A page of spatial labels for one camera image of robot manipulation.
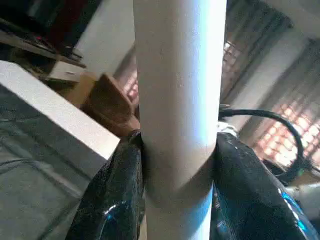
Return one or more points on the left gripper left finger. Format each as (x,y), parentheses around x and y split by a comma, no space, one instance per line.
(112,200)

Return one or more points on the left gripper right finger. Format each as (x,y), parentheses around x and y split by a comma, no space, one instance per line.
(255,200)

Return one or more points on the white plastic table leg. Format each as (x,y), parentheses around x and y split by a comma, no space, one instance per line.
(180,100)

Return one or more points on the black table mat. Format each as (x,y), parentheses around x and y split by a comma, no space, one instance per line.
(35,170)

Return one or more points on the brown cardboard box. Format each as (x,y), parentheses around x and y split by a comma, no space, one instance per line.
(112,105)

